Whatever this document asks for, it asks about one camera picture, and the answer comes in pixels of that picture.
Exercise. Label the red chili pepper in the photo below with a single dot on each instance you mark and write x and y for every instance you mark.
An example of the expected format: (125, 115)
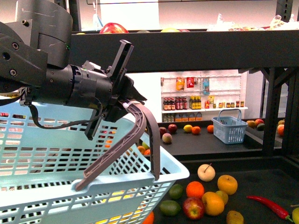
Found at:
(274, 207)

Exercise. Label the small yellow-green fruit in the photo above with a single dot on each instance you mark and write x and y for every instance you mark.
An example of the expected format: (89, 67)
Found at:
(223, 195)

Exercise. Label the yellow quince fruit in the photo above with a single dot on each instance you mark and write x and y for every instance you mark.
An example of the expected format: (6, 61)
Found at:
(295, 215)

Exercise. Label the white zip tie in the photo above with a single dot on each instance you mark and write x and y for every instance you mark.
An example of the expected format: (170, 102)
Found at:
(127, 104)

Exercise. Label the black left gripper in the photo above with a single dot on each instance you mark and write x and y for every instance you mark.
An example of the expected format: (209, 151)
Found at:
(101, 90)

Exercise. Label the light teal shopping basket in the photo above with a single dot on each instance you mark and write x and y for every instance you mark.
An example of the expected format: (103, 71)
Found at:
(39, 169)

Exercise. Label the far yellow lemon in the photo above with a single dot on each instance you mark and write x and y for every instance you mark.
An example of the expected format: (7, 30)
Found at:
(188, 128)

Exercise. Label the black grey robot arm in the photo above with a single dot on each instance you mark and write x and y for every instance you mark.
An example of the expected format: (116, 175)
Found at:
(34, 54)

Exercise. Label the yellow pear front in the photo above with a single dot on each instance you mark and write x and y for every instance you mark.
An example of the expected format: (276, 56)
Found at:
(213, 204)

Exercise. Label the large orange tangerine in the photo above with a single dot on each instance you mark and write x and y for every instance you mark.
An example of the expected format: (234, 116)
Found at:
(149, 219)

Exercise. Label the large red apple top shelf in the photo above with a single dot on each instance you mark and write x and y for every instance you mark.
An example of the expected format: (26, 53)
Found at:
(113, 28)

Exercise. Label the green lime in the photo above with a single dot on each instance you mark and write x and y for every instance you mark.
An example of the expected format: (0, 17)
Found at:
(176, 191)
(169, 208)

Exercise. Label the green lime lower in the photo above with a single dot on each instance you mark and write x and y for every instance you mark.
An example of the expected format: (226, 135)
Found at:
(169, 208)

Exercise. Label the green lime upper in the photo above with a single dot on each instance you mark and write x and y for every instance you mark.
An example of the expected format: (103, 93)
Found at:
(176, 191)

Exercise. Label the small blue basket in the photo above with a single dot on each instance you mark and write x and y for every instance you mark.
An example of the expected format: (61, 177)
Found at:
(229, 129)

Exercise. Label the white pear with stem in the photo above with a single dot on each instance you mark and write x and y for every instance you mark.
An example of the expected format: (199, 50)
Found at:
(206, 172)

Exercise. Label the small orange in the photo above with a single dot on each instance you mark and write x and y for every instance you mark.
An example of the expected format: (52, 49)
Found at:
(195, 189)

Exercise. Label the brownish yellow pear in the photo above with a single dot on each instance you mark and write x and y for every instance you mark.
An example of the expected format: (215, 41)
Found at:
(234, 217)

